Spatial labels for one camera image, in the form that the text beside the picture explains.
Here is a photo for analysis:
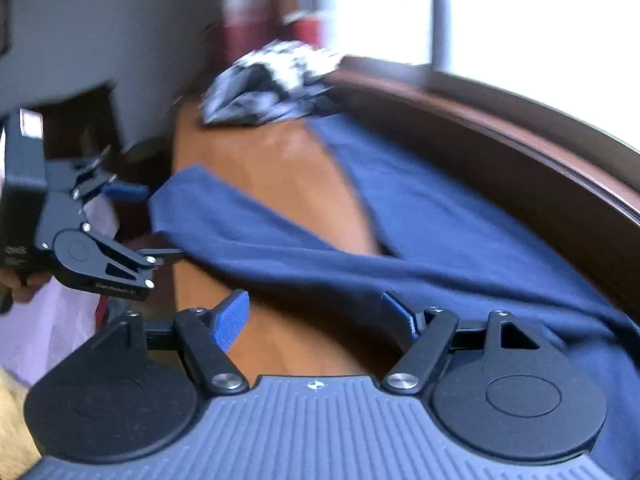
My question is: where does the navy blue garment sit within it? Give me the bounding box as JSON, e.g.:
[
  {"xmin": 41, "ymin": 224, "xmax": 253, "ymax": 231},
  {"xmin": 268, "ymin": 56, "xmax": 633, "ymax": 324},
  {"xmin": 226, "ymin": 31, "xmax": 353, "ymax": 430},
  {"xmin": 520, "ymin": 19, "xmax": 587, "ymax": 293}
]
[{"xmin": 150, "ymin": 114, "xmax": 639, "ymax": 479}]

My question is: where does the person's hand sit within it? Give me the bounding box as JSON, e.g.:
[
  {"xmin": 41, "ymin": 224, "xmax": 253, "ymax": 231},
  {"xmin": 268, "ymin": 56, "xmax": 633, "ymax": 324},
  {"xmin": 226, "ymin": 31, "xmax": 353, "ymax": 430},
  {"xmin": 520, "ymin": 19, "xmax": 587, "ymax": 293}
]
[{"xmin": 0, "ymin": 268, "xmax": 52, "ymax": 304}]

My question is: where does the pink cloth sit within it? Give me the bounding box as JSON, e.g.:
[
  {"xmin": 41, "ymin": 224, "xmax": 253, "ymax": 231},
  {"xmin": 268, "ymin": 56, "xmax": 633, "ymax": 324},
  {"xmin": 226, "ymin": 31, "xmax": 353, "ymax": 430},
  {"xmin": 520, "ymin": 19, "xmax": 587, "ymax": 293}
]
[{"xmin": 0, "ymin": 194, "xmax": 122, "ymax": 386}]

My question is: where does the yellow fuzzy cloth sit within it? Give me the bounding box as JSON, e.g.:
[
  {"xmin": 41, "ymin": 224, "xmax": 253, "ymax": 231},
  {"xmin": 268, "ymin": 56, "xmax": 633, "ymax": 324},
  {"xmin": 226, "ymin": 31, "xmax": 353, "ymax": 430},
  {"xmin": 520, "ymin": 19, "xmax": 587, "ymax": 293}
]
[{"xmin": 0, "ymin": 370, "xmax": 41, "ymax": 480}]

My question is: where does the black white patterned cloth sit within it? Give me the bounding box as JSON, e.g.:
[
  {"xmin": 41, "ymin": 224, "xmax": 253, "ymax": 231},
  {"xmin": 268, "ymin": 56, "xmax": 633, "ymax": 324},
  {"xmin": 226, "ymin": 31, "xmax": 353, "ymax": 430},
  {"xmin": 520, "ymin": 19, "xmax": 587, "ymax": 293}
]
[{"xmin": 200, "ymin": 40, "xmax": 343, "ymax": 127}]

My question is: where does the window with brown frame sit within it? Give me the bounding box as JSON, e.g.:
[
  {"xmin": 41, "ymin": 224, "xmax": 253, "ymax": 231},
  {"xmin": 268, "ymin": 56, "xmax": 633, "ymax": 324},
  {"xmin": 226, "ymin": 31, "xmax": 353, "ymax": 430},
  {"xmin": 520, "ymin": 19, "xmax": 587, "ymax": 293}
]
[{"xmin": 278, "ymin": 0, "xmax": 640, "ymax": 311}]

